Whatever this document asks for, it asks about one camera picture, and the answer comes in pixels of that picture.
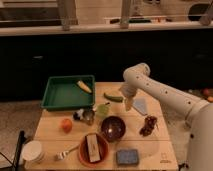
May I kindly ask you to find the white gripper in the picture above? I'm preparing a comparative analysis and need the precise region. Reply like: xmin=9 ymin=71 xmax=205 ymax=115
xmin=122 ymin=88 xmax=137 ymax=111

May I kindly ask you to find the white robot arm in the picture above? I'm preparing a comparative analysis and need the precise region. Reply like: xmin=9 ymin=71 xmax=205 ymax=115
xmin=120 ymin=63 xmax=213 ymax=171

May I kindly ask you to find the purple bowl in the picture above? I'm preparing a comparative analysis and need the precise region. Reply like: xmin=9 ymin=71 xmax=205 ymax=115
xmin=101 ymin=116 xmax=126 ymax=142

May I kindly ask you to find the orange bowl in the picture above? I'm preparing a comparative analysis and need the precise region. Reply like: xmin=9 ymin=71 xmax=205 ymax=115
xmin=78 ymin=133 xmax=109 ymax=168

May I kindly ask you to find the grey triangular cloth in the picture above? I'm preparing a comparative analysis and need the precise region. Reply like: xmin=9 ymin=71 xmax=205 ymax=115
xmin=133 ymin=98 xmax=148 ymax=116

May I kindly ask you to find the green cup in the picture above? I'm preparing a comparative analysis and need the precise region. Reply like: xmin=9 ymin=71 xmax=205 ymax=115
xmin=95 ymin=103 xmax=110 ymax=119

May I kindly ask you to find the bunch of dark grapes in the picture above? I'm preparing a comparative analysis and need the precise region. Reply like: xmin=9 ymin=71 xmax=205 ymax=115
xmin=139 ymin=116 xmax=158 ymax=136

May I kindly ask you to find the metal measuring cup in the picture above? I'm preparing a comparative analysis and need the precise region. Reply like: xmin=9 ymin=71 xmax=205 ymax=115
xmin=83 ymin=110 xmax=95 ymax=125

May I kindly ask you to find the yellow corn cob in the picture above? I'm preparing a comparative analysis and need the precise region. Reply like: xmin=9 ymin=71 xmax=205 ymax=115
xmin=77 ymin=80 xmax=92 ymax=94

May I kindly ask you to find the black and white small toy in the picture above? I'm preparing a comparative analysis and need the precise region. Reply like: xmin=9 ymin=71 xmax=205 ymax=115
xmin=73 ymin=109 xmax=84 ymax=120

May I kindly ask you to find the wooden block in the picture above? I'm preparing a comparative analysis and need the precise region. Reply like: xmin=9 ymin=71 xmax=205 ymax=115
xmin=86 ymin=134 xmax=101 ymax=163

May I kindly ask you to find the green plastic tray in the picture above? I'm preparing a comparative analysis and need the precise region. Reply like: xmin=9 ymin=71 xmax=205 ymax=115
xmin=41 ymin=75 xmax=95 ymax=111

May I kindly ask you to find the blue sponge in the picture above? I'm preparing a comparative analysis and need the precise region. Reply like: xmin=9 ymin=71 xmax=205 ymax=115
xmin=116 ymin=149 xmax=139 ymax=165

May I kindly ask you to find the orange fruit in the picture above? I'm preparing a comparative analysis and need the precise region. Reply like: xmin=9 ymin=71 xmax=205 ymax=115
xmin=61 ymin=119 xmax=72 ymax=133

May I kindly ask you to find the silver fork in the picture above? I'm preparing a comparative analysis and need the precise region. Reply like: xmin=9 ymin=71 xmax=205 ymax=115
xmin=54 ymin=145 xmax=78 ymax=161

